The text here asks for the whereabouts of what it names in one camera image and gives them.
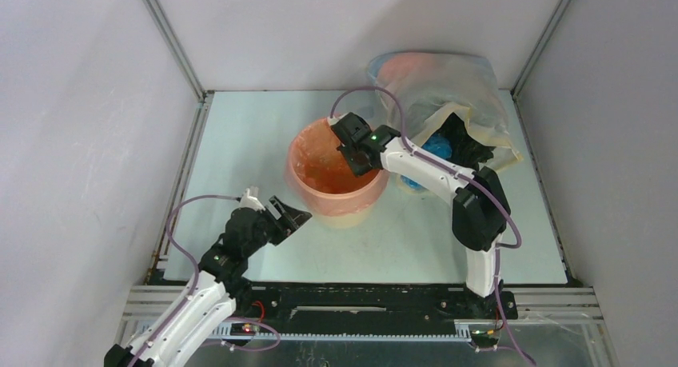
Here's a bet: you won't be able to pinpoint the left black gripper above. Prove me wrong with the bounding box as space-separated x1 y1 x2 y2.
244 196 310 257

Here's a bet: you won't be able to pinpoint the red plastic trash bag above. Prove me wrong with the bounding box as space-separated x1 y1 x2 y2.
285 116 392 217

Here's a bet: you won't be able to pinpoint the beige plastic trash bin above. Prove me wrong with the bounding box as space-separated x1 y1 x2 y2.
285 116 392 229

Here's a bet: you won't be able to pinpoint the large translucent storage bag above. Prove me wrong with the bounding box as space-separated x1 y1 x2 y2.
367 52 523 172

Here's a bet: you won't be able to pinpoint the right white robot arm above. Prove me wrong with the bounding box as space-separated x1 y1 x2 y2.
328 113 510 317

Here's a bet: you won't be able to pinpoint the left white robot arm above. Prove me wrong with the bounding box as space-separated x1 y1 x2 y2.
104 189 312 366

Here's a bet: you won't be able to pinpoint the blue plastic trash bag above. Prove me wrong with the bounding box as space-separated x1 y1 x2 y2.
400 134 453 193

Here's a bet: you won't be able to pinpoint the black plastic trash bag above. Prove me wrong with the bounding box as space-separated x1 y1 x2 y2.
436 114 494 170

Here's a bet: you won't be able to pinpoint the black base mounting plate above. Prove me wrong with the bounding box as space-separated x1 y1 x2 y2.
236 282 518 337

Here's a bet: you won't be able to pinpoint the left circuit board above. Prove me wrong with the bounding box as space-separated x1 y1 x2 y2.
229 323 261 337

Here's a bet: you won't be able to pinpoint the circuit board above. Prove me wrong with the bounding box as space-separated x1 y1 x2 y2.
470 329 499 351
229 323 261 337

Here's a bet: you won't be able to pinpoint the right circuit board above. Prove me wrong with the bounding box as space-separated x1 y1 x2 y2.
470 329 499 351

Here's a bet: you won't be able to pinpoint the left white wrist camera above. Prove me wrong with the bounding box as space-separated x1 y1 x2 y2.
238 186 265 211

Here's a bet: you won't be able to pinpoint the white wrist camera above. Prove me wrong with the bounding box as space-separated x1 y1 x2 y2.
238 186 265 211
326 115 342 126

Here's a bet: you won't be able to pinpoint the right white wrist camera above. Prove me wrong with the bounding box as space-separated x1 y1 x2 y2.
326 115 342 126

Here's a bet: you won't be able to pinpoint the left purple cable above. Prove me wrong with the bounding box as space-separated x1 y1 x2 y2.
126 194 281 367

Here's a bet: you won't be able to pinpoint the aluminium frame rail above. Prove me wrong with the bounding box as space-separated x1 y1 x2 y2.
122 285 605 345

